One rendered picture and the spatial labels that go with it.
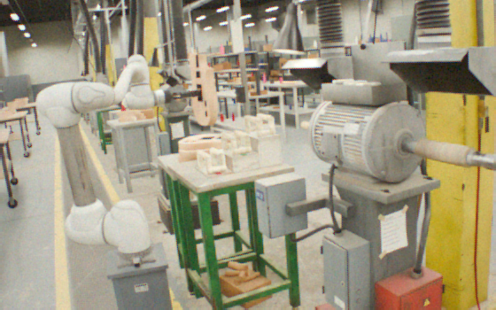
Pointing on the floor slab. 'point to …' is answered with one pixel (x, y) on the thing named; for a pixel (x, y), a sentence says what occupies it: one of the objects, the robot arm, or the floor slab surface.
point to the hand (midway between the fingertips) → (198, 93)
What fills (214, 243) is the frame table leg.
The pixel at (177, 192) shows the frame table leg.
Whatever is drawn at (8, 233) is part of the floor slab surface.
